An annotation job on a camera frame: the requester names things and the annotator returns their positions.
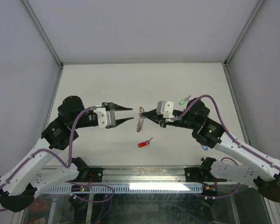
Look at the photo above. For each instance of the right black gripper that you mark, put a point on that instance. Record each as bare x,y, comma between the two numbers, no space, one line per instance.
153,115

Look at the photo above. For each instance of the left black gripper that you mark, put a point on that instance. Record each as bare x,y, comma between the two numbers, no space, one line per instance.
113,106

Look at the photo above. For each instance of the metal keyring with yellow handle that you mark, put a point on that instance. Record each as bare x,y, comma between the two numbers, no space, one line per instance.
140,120

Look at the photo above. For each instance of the green tag key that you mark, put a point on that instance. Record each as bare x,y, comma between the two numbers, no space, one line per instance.
185,100

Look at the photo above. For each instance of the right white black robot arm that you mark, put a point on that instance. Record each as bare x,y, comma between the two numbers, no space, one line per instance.
256,169

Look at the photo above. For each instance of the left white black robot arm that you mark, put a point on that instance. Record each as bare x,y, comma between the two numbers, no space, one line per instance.
50,161

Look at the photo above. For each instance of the red tag key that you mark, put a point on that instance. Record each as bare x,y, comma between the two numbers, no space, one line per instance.
145,143

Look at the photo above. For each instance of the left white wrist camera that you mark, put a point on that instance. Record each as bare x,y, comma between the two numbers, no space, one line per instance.
106,119

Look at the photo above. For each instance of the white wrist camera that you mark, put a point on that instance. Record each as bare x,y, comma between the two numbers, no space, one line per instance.
165,109
106,119

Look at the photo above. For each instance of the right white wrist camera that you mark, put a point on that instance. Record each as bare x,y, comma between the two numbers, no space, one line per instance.
165,109

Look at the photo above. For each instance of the aluminium mounting rail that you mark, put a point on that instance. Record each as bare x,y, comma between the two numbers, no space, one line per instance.
154,173

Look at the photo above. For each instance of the white slotted cable duct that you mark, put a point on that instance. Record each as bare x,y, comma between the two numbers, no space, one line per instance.
136,187

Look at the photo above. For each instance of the left aluminium frame post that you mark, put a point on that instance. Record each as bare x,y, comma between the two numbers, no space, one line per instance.
40,30

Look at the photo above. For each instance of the aluminium frame post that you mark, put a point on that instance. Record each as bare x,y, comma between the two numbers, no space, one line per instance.
245,30
40,30

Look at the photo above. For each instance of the right aluminium frame post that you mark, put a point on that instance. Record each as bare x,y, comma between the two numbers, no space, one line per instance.
245,30

